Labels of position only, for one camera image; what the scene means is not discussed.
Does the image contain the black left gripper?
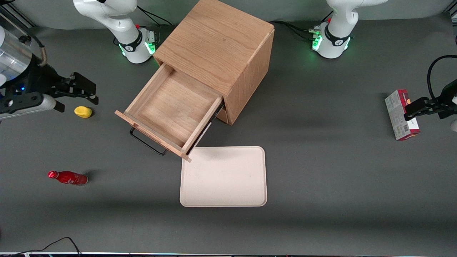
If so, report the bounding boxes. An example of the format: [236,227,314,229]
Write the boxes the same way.
[404,79,457,121]

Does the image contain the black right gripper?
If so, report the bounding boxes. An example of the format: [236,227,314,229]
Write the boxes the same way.
[0,57,99,105]

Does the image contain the black metal drawer handle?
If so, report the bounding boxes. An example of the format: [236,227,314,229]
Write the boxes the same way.
[129,127,168,156]

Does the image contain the wooden oak drawer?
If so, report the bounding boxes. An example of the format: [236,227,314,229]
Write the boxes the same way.
[115,62,225,163]

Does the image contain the yellow lemon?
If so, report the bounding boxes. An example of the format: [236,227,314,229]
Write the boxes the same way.
[74,106,93,119]

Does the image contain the red grey cardboard box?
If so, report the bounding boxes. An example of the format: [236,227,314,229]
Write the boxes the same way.
[385,89,421,141]

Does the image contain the red soda bottle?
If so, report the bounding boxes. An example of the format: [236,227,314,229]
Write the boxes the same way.
[47,171,89,186]

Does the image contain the wooden oak cabinet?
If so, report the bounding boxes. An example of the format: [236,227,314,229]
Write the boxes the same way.
[154,0,275,126]

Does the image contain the beige plastic tray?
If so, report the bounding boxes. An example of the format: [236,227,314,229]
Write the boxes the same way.
[179,146,268,208]

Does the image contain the black looped gripper cable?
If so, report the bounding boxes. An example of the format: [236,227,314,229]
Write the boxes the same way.
[427,55,457,103]

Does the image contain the aluminium frame rail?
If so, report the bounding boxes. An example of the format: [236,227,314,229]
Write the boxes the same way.
[0,3,36,29]

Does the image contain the black right base cable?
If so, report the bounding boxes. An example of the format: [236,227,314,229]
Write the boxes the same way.
[137,6,173,27]

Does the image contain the black base cable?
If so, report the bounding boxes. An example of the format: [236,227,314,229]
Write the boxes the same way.
[137,6,173,27]
[269,20,322,42]

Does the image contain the black left base cable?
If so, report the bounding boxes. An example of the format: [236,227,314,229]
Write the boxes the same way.
[269,20,322,42]

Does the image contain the thin black table cable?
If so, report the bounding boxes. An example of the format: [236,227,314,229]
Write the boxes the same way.
[14,237,81,256]

